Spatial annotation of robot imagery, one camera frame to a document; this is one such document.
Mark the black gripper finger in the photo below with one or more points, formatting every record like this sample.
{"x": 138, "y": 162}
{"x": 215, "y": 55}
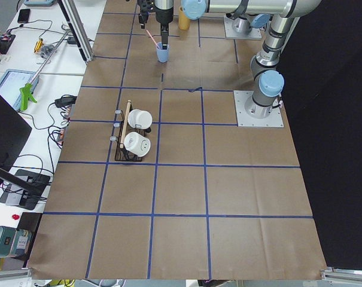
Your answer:
{"x": 163, "y": 36}
{"x": 166, "y": 37}

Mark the pink chopstick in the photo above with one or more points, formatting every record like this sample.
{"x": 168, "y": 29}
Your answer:
{"x": 152, "y": 38}

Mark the light blue plastic cup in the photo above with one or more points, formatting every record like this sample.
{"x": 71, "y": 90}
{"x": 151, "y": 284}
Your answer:
{"x": 162, "y": 54}

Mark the bamboo cylinder holder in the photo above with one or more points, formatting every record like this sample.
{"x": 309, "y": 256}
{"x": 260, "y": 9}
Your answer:
{"x": 183, "y": 20}

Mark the white plain mug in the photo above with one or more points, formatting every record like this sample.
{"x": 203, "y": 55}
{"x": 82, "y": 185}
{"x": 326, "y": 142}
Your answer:
{"x": 139, "y": 119}

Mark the metal rod stand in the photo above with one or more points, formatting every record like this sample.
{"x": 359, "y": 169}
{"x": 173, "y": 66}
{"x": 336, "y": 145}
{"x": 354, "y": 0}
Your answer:
{"x": 47, "y": 59}

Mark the white smiley mug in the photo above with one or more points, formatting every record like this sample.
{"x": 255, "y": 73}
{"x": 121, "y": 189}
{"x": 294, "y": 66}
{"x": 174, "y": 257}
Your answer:
{"x": 137, "y": 144}

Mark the black power adapter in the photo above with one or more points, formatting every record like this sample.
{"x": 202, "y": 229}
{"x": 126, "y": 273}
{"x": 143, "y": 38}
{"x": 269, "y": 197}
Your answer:
{"x": 65, "y": 100}

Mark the black smartphone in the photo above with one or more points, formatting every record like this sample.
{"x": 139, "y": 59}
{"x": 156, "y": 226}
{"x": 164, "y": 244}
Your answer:
{"x": 24, "y": 15}

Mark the green clamp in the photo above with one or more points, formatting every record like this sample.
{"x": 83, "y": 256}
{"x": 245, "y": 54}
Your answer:
{"x": 26, "y": 96}

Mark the blue framed tablet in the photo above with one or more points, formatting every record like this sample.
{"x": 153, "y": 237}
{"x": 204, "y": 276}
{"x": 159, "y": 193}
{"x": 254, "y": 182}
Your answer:
{"x": 10, "y": 83}

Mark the black monitor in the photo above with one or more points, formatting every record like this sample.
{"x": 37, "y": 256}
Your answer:
{"x": 14, "y": 133}

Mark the green power supply box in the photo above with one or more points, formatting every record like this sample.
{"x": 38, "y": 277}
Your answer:
{"x": 14, "y": 242}

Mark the aluminium frame post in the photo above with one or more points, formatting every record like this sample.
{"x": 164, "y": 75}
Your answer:
{"x": 75, "y": 24}

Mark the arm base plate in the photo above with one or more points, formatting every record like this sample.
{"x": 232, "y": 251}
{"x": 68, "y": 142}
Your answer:
{"x": 241, "y": 28}
{"x": 249, "y": 114}

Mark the yellow handled tool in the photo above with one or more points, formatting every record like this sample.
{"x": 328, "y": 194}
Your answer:
{"x": 39, "y": 44}

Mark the black wire mug rack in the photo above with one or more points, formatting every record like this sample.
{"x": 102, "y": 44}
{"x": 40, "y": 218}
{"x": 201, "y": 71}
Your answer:
{"x": 121, "y": 154}

